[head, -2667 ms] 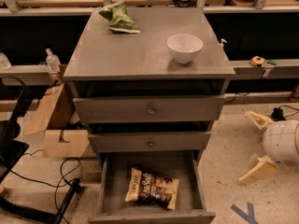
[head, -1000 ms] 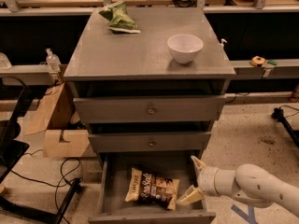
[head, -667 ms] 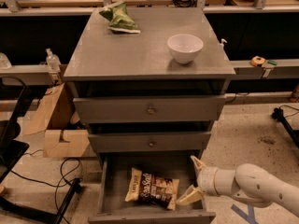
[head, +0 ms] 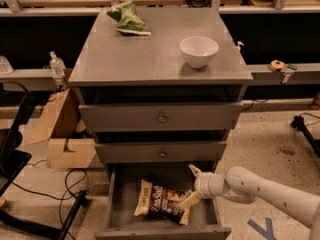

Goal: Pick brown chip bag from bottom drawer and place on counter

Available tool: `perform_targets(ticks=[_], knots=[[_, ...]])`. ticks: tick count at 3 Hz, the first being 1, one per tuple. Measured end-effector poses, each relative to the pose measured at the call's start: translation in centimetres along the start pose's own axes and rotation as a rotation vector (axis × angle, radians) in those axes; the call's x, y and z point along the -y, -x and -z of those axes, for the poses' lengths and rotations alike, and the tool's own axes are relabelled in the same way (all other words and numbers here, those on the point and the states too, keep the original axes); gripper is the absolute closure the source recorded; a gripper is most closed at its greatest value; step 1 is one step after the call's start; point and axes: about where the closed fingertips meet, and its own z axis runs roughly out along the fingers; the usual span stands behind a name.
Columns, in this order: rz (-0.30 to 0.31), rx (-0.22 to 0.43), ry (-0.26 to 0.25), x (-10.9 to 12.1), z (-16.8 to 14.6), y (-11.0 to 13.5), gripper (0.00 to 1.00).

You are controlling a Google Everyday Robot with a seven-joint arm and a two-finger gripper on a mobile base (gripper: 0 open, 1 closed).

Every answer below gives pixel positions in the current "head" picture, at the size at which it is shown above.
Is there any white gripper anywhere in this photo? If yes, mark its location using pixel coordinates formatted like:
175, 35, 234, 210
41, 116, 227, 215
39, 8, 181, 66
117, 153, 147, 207
177, 164, 230, 210

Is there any brown sea salt chip bag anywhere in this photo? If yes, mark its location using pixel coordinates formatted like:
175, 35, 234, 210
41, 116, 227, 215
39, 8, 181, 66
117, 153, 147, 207
134, 180, 190, 226

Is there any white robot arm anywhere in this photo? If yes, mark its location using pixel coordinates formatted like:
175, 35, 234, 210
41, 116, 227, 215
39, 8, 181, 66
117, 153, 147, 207
177, 164, 320, 240

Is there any grey middle drawer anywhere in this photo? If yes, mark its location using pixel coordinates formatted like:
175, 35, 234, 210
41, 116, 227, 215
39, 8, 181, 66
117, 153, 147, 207
95, 141, 226, 163

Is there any grey open bottom drawer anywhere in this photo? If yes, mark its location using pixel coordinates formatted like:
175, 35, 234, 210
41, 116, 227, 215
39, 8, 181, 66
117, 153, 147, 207
95, 162, 231, 240

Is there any grey top drawer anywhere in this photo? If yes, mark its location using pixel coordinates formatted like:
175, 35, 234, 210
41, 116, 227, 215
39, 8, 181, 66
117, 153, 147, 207
79, 102, 242, 132

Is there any grey wooden drawer cabinet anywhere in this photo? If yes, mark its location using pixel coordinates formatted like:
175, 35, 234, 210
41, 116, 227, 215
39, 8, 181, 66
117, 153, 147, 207
68, 6, 254, 175

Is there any green chip bag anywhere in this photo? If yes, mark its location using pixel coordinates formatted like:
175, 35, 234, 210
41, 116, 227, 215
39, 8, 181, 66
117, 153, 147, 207
106, 0, 151, 36

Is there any blue floor tape mark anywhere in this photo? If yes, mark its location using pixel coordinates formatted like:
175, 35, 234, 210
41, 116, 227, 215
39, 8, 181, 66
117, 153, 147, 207
247, 217, 277, 240

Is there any black stand leg right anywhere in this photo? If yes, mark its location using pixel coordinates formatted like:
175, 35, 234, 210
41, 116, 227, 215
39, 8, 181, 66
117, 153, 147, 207
291, 116, 320, 158

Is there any white ceramic bowl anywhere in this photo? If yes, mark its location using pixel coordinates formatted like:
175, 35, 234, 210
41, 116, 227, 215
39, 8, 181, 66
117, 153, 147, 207
180, 36, 219, 68

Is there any small white spray bottle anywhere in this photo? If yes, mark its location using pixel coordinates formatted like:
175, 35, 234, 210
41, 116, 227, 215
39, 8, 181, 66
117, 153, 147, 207
236, 41, 244, 53

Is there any open cardboard box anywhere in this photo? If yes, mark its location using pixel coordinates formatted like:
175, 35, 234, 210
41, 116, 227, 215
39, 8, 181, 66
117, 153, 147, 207
26, 89, 102, 169

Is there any clear sanitizer pump bottle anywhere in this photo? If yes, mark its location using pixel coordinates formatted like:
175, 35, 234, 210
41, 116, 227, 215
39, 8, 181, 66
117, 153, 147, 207
49, 51, 65, 76

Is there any black metal stand left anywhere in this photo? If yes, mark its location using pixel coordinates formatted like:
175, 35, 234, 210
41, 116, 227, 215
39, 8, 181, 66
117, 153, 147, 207
0, 81, 87, 240

